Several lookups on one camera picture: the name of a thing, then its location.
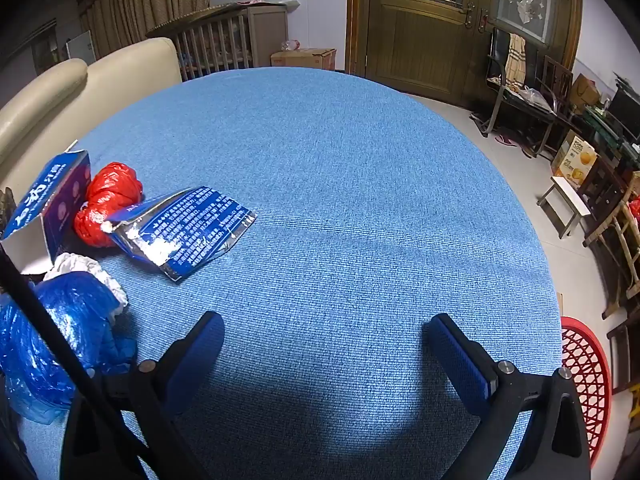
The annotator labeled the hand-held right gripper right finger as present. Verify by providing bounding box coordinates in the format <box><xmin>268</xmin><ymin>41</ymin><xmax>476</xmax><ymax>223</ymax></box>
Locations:
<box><xmin>424</xmin><ymin>312</ymin><xmax>593</xmax><ymax>480</ymax></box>

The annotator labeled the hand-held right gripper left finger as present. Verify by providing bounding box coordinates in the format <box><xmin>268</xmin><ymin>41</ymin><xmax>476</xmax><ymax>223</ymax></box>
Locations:
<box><xmin>65</xmin><ymin>310</ymin><xmax>226</xmax><ymax>480</ymax></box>

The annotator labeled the blue foil packet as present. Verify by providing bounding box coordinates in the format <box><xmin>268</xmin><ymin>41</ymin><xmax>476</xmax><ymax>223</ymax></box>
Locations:
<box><xmin>102</xmin><ymin>186</ymin><xmax>258</xmax><ymax>283</ymax></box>

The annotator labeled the red plastic basket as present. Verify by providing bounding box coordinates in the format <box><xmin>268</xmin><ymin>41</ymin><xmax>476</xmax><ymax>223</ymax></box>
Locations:
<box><xmin>560</xmin><ymin>316</ymin><xmax>613</xmax><ymax>466</ymax></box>

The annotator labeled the blue plastic bag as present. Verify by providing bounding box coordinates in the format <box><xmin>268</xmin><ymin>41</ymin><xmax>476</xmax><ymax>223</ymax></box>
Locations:
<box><xmin>0</xmin><ymin>272</ymin><xmax>138</xmax><ymax>423</ymax></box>

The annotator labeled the white tissue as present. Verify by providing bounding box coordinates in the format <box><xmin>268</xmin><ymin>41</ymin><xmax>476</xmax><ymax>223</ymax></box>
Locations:
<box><xmin>44</xmin><ymin>252</ymin><xmax>130</xmax><ymax>317</ymax></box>

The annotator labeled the red plastic bag ball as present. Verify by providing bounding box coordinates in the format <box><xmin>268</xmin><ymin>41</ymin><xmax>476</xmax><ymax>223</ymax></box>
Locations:
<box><xmin>74</xmin><ymin>161</ymin><xmax>144</xmax><ymax>248</ymax></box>

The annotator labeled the blue white toothpaste box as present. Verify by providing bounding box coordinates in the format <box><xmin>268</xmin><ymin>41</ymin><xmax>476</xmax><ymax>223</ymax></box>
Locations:
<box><xmin>0</xmin><ymin>142</ymin><xmax>93</xmax><ymax>273</ymax></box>

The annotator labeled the blue tablecloth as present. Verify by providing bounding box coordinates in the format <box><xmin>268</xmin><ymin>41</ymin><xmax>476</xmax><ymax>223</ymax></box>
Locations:
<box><xmin>15</xmin><ymin>66</ymin><xmax>561</xmax><ymax>480</ymax></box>

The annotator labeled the small white stool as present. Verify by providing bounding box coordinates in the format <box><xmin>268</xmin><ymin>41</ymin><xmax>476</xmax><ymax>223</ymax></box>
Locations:
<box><xmin>537</xmin><ymin>176</ymin><xmax>591</xmax><ymax>239</ymax></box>

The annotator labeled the wicker chair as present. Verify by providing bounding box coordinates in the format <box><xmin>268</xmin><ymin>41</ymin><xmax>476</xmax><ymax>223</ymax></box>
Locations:
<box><xmin>582</xmin><ymin>172</ymin><xmax>640</xmax><ymax>321</ymax></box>

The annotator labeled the orange printed carton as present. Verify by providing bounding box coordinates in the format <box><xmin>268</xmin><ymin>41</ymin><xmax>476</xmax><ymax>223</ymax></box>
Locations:
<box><xmin>551</xmin><ymin>130</ymin><xmax>598</xmax><ymax>191</ymax></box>

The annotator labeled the translucent plastic bag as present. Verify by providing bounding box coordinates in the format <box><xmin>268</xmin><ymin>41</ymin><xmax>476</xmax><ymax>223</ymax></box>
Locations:
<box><xmin>505</xmin><ymin>85</ymin><xmax>551</xmax><ymax>106</ymax></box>

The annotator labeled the brown paper bag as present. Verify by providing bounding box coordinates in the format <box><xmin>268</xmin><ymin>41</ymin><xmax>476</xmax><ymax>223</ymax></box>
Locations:
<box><xmin>570</xmin><ymin>74</ymin><xmax>601</xmax><ymax>111</ymax></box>

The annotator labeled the cream leather sofa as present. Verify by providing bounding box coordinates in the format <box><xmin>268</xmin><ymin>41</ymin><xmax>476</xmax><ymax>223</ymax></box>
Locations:
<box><xmin>0</xmin><ymin>37</ymin><xmax>183</xmax><ymax>186</ymax></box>

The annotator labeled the black monitor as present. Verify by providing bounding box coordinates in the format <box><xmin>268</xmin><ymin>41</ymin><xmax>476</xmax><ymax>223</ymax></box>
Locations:
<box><xmin>607</xmin><ymin>82</ymin><xmax>640</xmax><ymax>143</ymax></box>

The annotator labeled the beige striped scarf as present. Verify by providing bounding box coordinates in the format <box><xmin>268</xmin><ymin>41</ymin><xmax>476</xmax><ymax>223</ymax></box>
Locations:
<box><xmin>502</xmin><ymin>32</ymin><xmax>526</xmax><ymax>86</ymax></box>

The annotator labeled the dark wooden chair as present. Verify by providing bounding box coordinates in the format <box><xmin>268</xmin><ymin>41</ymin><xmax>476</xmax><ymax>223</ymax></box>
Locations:
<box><xmin>537</xmin><ymin>55</ymin><xmax>575</xmax><ymax>111</ymax></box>

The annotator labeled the black metal chair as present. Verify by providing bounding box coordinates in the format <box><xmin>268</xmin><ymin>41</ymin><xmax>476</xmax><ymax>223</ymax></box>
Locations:
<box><xmin>482</xmin><ymin>27</ymin><xmax>561</xmax><ymax>158</ymax></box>

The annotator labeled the wooden crib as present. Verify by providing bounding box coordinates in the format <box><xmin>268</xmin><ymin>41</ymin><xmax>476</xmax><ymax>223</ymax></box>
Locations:
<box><xmin>146</xmin><ymin>2</ymin><xmax>288</xmax><ymax>81</ymax></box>

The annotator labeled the wooden double door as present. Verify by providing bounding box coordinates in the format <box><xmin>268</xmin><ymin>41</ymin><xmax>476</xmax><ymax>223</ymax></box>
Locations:
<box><xmin>346</xmin><ymin>0</ymin><xmax>583</xmax><ymax>108</ymax></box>

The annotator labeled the brown cardboard box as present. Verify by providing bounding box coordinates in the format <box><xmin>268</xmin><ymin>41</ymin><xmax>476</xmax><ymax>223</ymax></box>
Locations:
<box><xmin>270</xmin><ymin>48</ymin><xmax>337</xmax><ymax>71</ymax></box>

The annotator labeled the white board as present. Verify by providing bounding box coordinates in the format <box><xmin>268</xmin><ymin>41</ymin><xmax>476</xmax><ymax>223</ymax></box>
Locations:
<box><xmin>66</xmin><ymin>30</ymin><xmax>96</xmax><ymax>63</ymax></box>

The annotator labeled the beige curtain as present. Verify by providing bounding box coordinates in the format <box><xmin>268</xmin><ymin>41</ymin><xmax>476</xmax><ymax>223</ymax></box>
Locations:
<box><xmin>77</xmin><ymin>0</ymin><xmax>218</xmax><ymax>61</ymax></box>

